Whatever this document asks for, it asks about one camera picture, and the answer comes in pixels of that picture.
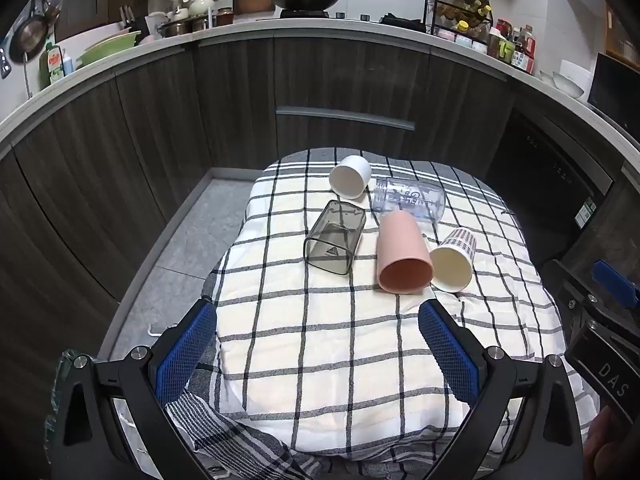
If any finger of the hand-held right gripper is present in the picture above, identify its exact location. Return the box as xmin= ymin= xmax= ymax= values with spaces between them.
xmin=544 ymin=259 xmax=601 ymax=346
xmin=591 ymin=259 xmax=640 ymax=311

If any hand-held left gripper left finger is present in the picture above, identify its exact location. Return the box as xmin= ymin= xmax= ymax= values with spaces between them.
xmin=50 ymin=297 xmax=219 ymax=480

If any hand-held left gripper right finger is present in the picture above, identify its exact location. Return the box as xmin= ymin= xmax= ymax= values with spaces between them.
xmin=418 ymin=299 xmax=587 ymax=480

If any plaid paper cup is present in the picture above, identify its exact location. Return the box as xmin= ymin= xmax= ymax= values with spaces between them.
xmin=429 ymin=228 xmax=478 ymax=293

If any pink cup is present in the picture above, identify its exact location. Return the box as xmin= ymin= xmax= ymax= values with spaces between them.
xmin=376 ymin=210 xmax=434 ymax=295

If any grey transparent square cup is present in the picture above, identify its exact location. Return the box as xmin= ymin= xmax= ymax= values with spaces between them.
xmin=303 ymin=200 xmax=367 ymax=276

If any white cup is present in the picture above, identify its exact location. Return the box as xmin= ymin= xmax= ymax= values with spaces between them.
xmin=328 ymin=155 xmax=372 ymax=198

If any person's right hand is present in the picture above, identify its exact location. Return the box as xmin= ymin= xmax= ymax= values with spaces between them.
xmin=586 ymin=404 xmax=633 ymax=480

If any grey striped cloth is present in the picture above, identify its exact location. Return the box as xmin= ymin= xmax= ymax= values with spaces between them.
xmin=165 ymin=389 xmax=501 ymax=480

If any black built-in dishwasher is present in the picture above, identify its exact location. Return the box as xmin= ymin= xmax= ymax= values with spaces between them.
xmin=486 ymin=110 xmax=617 ymax=261

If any black and white checked cloth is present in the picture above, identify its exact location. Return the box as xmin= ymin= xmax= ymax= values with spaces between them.
xmin=202 ymin=148 xmax=601 ymax=463

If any black microwave oven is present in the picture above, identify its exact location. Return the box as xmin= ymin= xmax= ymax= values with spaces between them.
xmin=587 ymin=52 xmax=640 ymax=132

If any stack of white bowls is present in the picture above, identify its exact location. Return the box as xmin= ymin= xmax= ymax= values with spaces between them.
xmin=538 ymin=59 xmax=592 ymax=101

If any dark wood kitchen cabinet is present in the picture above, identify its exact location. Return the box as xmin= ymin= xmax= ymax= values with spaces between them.
xmin=0 ymin=35 xmax=640 ymax=461

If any row of condiment bottles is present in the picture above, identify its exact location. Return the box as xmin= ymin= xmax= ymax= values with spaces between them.
xmin=486 ymin=17 xmax=539 ymax=75

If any green plastic basin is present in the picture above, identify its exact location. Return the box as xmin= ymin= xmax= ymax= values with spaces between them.
xmin=74 ymin=30 xmax=144 ymax=69

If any green dish soap bottle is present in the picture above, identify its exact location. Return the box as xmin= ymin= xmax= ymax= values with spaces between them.
xmin=45 ymin=42 xmax=66 ymax=86

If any steel pot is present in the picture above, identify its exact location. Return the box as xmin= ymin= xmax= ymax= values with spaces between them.
xmin=162 ymin=17 xmax=211 ymax=37

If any white pitcher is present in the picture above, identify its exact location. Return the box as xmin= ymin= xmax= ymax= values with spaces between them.
xmin=144 ymin=11 xmax=171 ymax=39

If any knife block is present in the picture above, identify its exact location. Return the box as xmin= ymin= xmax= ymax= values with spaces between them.
xmin=119 ymin=5 xmax=141 ymax=34

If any white kitchen countertop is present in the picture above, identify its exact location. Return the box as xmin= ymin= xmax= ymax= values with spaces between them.
xmin=0 ymin=16 xmax=640 ymax=161

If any hanging pan with glass lid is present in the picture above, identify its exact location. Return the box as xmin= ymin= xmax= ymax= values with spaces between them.
xmin=9 ymin=0 xmax=64 ymax=64

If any black induction cooker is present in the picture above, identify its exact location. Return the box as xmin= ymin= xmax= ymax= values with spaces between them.
xmin=278 ymin=8 xmax=332 ymax=20

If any grey drawer handle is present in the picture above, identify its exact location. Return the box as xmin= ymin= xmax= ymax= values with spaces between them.
xmin=275 ymin=105 xmax=416 ymax=131

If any black wire spice rack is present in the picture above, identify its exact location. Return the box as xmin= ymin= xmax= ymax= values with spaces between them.
xmin=424 ymin=0 xmax=494 ymax=47

